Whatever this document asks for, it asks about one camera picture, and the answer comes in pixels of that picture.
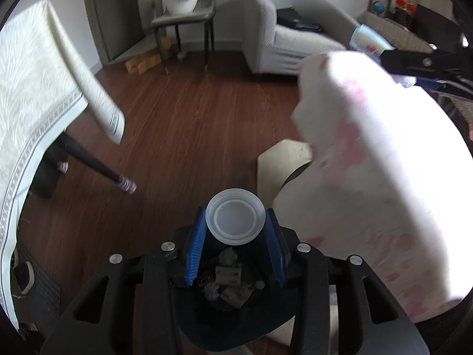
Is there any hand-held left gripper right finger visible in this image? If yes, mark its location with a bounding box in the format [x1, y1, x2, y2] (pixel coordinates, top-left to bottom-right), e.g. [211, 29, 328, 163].
[267, 208, 431, 355]

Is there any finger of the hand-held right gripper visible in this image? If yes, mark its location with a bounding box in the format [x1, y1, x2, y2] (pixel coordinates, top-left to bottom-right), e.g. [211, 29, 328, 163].
[380, 44, 473, 82]

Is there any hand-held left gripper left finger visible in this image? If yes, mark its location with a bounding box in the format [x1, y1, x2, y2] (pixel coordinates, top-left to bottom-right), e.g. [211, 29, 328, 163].
[39, 207, 206, 355]

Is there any white printed packet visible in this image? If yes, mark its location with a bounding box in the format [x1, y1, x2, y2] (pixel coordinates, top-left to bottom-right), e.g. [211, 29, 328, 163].
[349, 24, 395, 61]

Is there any black trash bin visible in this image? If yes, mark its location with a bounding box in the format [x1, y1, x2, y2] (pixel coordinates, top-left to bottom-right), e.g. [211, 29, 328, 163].
[174, 225, 298, 352]

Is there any beige lace sideboard cloth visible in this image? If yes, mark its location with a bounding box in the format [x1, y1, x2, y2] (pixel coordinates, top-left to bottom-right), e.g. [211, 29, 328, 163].
[358, 10, 435, 54]

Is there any pile of crumpled paper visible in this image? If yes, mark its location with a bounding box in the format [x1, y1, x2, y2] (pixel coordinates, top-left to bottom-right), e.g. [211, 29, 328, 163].
[200, 248, 267, 309]

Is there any black monitor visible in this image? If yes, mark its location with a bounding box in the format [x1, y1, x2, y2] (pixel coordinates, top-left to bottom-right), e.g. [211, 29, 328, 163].
[412, 4, 462, 52]

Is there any beige wooden table base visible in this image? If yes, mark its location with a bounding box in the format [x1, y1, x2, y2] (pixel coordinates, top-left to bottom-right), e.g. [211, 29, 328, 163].
[257, 139, 315, 208]

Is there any grey armchair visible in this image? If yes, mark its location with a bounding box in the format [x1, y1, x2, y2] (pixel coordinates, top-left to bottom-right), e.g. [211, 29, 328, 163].
[242, 0, 361, 76]

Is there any black bag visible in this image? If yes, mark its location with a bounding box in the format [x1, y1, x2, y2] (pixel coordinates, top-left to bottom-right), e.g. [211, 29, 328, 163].
[276, 6, 322, 32]

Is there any black table leg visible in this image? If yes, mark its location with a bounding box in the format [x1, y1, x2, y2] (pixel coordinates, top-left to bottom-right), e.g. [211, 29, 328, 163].
[55, 133, 137, 193]

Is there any dark floor mat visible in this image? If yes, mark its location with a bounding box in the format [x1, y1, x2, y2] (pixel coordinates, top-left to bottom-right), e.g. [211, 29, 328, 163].
[11, 240, 61, 326]

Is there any black and white shoe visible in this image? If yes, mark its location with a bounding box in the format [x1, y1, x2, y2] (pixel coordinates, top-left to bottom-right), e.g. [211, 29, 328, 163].
[13, 248, 35, 296]

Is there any flat brown cardboard box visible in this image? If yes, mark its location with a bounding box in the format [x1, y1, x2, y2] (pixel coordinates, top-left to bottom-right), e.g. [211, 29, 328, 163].
[125, 37, 172, 75]

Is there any grey dining chair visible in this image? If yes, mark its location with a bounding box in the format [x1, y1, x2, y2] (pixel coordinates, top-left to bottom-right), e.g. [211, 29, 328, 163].
[150, 0, 217, 75]

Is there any cream patterned tablecloth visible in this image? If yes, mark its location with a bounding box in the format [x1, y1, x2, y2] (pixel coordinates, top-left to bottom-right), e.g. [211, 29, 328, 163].
[0, 0, 125, 331]

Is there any grey door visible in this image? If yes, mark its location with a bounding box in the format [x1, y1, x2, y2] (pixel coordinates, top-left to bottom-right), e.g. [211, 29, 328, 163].
[81, 0, 163, 63]

